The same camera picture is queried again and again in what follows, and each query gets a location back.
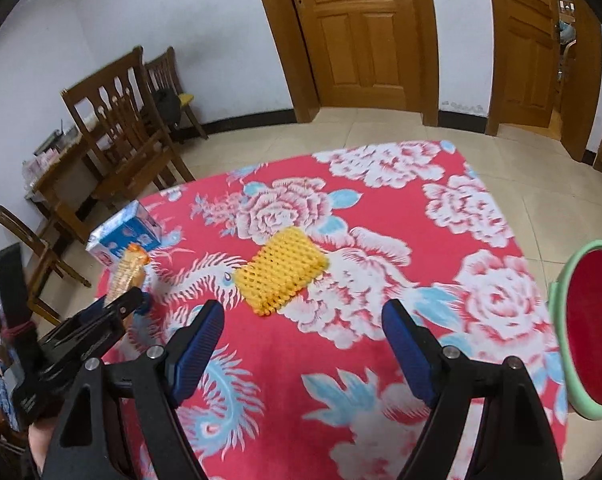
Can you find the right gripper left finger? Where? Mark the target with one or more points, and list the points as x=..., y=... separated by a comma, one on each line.
x=166, y=377

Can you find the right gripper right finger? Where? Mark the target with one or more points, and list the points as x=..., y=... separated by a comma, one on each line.
x=447, y=382

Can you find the orange snack packet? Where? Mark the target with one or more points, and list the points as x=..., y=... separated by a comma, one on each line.
x=130, y=272

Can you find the person's left hand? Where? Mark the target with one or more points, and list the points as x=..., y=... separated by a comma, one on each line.
x=40, y=434

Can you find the blue white milk carton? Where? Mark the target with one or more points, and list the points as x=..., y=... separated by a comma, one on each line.
x=131, y=225

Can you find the red bucket green rim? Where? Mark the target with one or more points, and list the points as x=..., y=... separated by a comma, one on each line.
x=575, y=309

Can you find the wooden side table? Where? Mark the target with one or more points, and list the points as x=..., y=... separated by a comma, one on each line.
x=43, y=191

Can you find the red floral tablecloth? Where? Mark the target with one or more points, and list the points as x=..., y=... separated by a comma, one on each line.
x=313, y=391

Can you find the near wooden chair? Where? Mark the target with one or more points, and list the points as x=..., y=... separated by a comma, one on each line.
x=114, y=111

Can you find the far wooden chair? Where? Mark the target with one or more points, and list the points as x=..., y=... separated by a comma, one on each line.
x=171, y=100

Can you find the open wooden door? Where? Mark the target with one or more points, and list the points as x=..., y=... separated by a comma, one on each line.
x=526, y=59

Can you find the closed wooden door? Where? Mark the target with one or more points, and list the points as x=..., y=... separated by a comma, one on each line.
x=364, y=53

